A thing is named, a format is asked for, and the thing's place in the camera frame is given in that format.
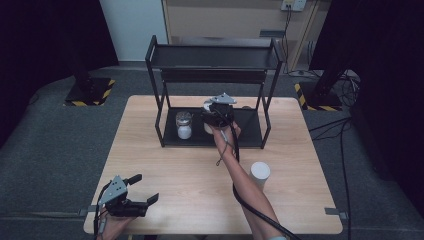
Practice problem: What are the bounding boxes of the tangled floor cable bundle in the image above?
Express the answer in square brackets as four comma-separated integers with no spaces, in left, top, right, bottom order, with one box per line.
[335,70,362,108]

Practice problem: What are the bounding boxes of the black metal two-tier shelf rack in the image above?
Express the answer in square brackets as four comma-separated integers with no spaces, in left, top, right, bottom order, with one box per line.
[144,34,284,150]

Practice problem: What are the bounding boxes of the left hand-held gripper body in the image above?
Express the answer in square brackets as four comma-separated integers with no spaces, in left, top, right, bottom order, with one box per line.
[97,174,150,218]

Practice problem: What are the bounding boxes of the white lid jar brown contents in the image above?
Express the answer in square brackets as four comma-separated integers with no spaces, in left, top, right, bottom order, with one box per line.
[249,161,272,193]

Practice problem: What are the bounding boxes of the silver lid glass jar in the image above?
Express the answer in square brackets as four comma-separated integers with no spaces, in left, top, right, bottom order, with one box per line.
[175,110,194,141]

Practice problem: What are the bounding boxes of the grey label strip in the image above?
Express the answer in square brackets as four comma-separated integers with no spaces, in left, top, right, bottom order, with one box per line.
[259,29,287,39]

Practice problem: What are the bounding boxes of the white lid jar pale contents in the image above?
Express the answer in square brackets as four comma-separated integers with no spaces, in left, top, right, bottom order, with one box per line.
[202,98,218,136]

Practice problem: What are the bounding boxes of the long black floor cable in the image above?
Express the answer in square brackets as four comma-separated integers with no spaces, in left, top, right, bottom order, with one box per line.
[308,116,354,240]

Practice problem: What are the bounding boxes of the black socket cable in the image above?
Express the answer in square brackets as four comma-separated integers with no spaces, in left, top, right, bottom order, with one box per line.
[281,8,294,75]

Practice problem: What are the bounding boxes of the black curtain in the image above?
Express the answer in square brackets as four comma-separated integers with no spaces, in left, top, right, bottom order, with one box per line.
[309,0,424,216]
[0,0,120,149]

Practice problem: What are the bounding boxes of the beige cabinet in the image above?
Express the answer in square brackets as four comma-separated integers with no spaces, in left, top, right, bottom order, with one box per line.
[161,0,322,72]

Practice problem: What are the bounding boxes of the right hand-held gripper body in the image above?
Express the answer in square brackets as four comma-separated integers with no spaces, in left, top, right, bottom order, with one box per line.
[206,92,238,129]

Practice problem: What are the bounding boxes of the grey tape strip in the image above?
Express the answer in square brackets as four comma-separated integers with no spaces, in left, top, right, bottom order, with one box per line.
[324,207,350,220]
[77,206,101,217]

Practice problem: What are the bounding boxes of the person's right hand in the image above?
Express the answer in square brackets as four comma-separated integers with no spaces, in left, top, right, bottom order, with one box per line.
[209,121,242,152]

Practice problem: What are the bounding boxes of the person's left hand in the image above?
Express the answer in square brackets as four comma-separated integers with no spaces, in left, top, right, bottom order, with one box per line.
[97,207,138,240]

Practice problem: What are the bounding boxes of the white wall socket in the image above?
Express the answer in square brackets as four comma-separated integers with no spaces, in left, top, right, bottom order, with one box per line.
[280,0,307,12]

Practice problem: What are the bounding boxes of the black stand with striped base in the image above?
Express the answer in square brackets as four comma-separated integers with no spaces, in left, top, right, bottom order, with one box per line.
[293,56,354,112]
[63,59,117,108]

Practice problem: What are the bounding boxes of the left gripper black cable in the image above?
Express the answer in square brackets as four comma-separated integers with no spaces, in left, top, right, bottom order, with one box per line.
[92,181,113,240]

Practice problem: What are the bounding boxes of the thin grey wrist cord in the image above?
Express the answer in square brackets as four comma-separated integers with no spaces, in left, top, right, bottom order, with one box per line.
[215,130,235,167]

